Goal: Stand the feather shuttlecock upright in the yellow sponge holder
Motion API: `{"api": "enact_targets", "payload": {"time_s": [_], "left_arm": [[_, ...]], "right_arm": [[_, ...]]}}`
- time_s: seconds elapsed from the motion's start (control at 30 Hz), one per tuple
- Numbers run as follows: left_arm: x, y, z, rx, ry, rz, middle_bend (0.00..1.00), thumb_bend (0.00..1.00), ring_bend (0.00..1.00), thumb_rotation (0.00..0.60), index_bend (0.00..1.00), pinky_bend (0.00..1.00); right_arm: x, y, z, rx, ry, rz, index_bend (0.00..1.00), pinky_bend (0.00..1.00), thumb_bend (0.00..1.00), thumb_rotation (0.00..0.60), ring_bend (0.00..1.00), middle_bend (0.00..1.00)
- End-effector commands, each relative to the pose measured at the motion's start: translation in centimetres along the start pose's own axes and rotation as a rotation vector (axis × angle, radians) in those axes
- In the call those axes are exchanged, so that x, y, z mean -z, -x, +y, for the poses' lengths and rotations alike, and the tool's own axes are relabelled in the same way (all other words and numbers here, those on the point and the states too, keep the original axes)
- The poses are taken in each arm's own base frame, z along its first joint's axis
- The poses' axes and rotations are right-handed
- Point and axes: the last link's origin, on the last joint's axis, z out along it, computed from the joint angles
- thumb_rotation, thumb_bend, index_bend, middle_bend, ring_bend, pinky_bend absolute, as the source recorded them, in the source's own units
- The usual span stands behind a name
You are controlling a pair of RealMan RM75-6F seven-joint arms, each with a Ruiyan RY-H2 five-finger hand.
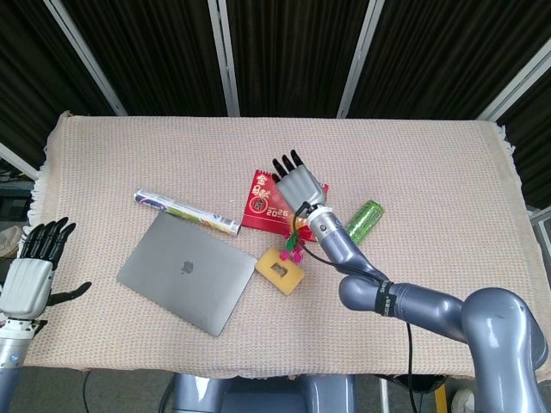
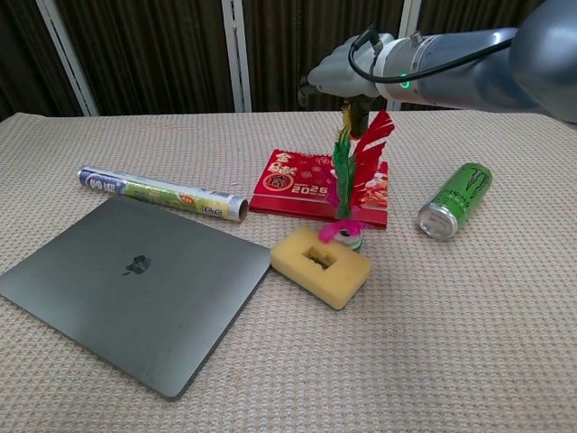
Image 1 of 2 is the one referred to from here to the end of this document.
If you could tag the beige fringed tablecloth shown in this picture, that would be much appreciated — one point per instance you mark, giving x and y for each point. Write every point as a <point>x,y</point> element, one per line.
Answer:
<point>172,146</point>

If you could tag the green drink can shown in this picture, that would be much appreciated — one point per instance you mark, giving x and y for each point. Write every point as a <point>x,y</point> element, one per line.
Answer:
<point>366,219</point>

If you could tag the yellow sponge with hole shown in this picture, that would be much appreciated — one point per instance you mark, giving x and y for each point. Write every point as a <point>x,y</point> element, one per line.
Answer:
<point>269,264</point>

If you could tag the aluminium frame bar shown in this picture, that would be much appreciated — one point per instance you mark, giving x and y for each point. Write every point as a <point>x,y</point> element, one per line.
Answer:
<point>360,58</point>
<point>17,161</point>
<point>86,58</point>
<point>541,217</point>
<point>224,56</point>
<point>516,84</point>

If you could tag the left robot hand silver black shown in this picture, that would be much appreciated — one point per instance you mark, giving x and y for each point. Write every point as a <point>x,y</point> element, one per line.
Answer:
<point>26,288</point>

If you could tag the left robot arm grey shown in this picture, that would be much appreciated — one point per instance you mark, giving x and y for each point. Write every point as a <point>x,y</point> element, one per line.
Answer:
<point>10,353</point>

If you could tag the red desk calendar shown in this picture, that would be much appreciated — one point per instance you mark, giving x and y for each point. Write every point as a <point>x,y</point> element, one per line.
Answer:
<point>258,202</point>

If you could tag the grey robot torso base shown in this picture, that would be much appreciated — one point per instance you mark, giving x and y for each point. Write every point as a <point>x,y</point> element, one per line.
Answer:
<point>262,393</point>

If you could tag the grey equipment clutter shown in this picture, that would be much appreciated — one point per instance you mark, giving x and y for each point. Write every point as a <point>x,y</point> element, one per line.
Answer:
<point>13,198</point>

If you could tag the white shoe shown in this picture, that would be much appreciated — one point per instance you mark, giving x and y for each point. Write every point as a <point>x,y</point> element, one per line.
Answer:
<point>8,241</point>
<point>462,400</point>

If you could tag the printed wrap roll tube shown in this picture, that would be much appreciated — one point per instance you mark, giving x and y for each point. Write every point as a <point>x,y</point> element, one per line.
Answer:
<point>185,211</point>

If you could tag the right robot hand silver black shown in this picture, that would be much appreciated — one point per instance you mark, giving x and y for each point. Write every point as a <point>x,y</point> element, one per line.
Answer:
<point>301,185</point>

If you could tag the grey closed laptop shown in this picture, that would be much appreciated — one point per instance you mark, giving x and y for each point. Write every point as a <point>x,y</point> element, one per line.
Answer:
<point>185,271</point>

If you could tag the colourful feather shuttlecock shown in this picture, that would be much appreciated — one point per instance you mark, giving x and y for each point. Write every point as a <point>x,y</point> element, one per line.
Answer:
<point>293,247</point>

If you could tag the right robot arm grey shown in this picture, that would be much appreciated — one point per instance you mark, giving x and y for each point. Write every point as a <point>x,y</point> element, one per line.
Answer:
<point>430,303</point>

